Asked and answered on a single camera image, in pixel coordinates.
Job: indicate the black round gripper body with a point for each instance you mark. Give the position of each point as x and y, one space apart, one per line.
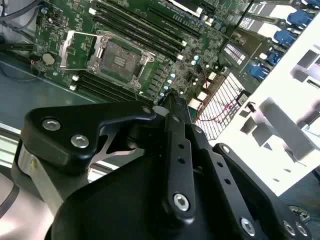
112 200

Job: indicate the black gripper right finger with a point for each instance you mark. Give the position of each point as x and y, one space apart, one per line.
225 180

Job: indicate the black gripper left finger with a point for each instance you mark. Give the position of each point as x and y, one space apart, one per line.
57 140

